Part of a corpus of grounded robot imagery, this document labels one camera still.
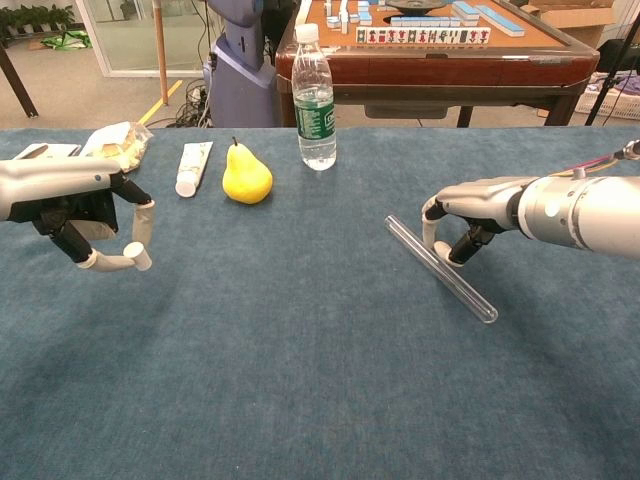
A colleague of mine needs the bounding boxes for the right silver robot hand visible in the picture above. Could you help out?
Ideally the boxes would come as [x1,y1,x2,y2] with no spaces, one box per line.
[421,176,539,269]

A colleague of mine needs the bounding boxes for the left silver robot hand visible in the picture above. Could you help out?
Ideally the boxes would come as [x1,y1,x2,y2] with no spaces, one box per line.
[0,157,157,274]

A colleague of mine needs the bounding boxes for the clear glass test tube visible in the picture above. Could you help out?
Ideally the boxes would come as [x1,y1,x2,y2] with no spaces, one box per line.
[384,214,499,325]

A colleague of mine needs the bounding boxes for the small white tube cap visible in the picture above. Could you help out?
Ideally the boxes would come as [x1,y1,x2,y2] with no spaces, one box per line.
[123,241,153,272]

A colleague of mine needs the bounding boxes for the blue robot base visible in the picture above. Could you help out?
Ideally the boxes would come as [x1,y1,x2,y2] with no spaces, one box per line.
[202,0,281,129]

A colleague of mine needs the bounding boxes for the white squeeze tube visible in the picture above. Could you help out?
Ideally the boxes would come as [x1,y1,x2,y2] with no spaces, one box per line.
[174,141,215,198]

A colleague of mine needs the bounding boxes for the razor on yellow card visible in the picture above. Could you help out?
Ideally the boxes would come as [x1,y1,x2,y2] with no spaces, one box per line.
[10,143,82,161]

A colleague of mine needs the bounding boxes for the clear bag of snacks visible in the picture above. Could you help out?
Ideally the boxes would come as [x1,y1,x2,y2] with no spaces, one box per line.
[79,121,154,174]

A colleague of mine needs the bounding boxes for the black table leg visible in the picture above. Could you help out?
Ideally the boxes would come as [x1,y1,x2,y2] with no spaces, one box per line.
[0,42,40,120]

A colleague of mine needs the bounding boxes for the brown mahjong table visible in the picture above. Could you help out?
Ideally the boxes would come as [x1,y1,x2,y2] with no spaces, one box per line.
[274,0,601,129]

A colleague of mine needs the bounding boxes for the green bag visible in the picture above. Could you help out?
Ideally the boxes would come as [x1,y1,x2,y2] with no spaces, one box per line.
[40,29,94,51]

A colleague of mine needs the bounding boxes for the white plastic basket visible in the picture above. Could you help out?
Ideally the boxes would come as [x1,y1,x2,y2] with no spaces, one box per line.
[573,87,640,121]

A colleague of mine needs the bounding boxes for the wooden pole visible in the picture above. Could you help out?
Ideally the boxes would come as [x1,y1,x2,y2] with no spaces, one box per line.
[152,0,170,106]

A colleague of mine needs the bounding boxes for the potted green plants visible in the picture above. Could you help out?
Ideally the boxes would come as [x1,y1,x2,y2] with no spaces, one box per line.
[0,4,76,36]

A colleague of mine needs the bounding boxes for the black tripod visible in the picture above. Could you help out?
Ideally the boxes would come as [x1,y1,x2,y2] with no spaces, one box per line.
[584,0,640,126]

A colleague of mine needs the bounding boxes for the face-up mahjong tile row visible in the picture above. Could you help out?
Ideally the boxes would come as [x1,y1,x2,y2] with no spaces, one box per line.
[355,27,492,45]

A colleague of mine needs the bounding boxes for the blue-backed mahjong tile row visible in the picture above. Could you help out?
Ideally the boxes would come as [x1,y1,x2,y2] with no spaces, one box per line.
[451,0,481,27]
[390,15,462,28]
[474,4,526,38]

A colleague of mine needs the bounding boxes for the clear plastic water bottle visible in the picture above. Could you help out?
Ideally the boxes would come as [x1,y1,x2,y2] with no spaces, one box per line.
[291,23,337,172]

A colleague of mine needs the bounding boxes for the yellow pear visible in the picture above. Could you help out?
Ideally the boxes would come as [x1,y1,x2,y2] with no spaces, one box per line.
[221,137,274,205]

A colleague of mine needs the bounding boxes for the cardboard box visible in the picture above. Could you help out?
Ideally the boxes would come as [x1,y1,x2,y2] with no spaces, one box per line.
[519,0,621,49]

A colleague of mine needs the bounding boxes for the blue table cloth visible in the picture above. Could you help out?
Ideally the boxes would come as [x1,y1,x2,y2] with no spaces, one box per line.
[0,124,640,480]

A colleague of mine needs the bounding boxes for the tangle of black cables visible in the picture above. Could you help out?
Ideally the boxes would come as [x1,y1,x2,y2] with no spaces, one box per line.
[172,79,216,129]

